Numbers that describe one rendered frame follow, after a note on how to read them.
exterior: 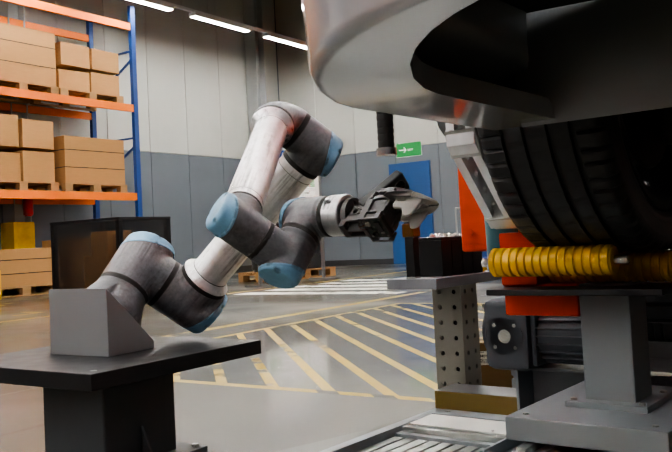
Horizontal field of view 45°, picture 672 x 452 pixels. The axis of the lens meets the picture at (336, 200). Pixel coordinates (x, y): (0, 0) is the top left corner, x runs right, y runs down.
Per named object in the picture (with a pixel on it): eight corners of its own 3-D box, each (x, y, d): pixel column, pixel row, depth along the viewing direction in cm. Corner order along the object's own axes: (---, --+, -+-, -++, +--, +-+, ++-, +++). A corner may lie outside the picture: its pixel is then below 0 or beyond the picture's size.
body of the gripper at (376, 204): (396, 242, 166) (349, 244, 173) (411, 211, 171) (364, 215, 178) (379, 216, 162) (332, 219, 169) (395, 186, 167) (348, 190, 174)
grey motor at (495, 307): (656, 450, 177) (645, 289, 179) (483, 430, 203) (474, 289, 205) (679, 432, 192) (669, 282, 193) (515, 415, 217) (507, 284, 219)
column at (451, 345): (468, 424, 244) (460, 284, 246) (439, 421, 250) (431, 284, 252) (484, 417, 252) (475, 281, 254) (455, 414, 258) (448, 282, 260)
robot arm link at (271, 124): (275, 79, 222) (225, 200, 163) (311, 107, 225) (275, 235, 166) (250, 109, 227) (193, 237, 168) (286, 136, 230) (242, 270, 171)
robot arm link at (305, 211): (291, 250, 184) (308, 216, 190) (334, 248, 177) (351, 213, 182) (269, 223, 179) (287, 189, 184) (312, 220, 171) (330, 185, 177)
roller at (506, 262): (624, 276, 145) (622, 243, 146) (477, 278, 164) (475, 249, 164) (635, 274, 150) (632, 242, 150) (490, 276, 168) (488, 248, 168)
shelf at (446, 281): (436, 289, 229) (436, 278, 229) (386, 289, 239) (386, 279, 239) (505, 278, 263) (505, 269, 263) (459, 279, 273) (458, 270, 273)
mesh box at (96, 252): (120, 300, 941) (116, 216, 945) (51, 300, 1012) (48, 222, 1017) (175, 294, 1013) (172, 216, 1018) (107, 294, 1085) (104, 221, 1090)
